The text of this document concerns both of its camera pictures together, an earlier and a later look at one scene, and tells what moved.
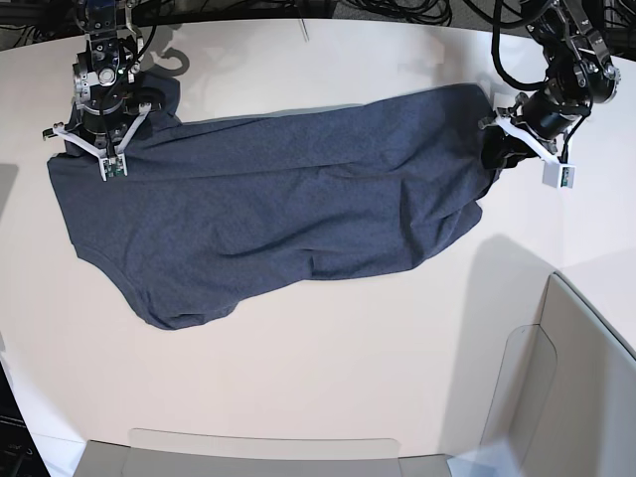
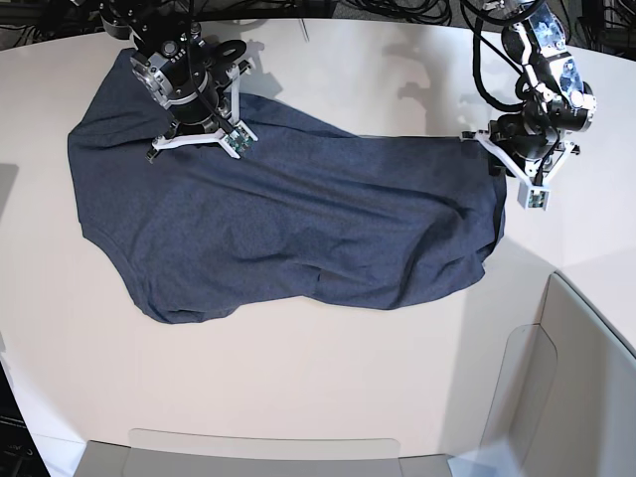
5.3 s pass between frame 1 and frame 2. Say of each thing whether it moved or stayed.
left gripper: moved
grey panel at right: stayed
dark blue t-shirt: moved
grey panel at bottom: stayed
